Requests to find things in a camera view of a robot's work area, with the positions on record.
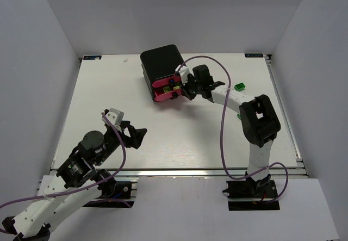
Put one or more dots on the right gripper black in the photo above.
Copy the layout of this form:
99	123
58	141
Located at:
188	86

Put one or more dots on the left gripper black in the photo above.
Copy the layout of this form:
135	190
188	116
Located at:
126	134

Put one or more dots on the green square lego brick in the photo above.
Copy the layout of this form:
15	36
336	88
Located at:
239	87

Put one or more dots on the yellow-green lego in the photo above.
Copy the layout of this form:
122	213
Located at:
166	89

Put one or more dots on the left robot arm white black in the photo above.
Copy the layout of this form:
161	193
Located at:
76	183

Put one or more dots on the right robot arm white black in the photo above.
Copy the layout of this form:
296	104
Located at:
259	122

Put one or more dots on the pink top drawer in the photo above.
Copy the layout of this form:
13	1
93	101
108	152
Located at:
166	81

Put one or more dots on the black drawer cabinet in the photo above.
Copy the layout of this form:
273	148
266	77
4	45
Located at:
160	62

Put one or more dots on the right blue corner label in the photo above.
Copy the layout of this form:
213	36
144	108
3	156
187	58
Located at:
253	55

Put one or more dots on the blue corner label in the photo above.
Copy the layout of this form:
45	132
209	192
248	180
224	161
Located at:
92	57
253	55

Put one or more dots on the left blue corner label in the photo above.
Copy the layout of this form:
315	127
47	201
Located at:
92	57

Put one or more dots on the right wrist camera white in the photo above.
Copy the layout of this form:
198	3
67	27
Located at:
182	71

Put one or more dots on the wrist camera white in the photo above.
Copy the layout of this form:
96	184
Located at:
182	71
114	117

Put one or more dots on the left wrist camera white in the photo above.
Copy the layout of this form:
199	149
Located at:
114	117

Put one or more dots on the aluminium front rail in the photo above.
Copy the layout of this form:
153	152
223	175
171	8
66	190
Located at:
276	171

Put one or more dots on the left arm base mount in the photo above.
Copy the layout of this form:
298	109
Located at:
120	194

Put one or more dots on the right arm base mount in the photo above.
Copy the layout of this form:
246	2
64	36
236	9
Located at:
241	197

